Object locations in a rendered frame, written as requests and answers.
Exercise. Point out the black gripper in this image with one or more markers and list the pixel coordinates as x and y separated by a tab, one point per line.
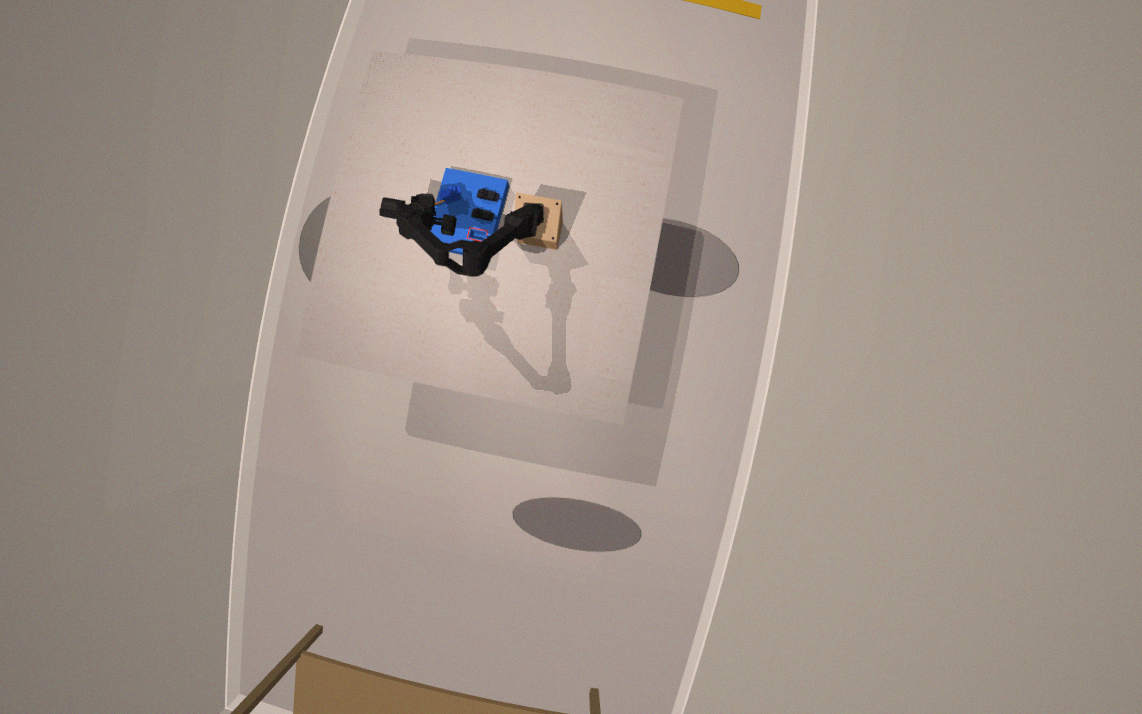
448	224

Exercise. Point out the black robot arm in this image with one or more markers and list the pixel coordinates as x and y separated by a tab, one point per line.
521	223

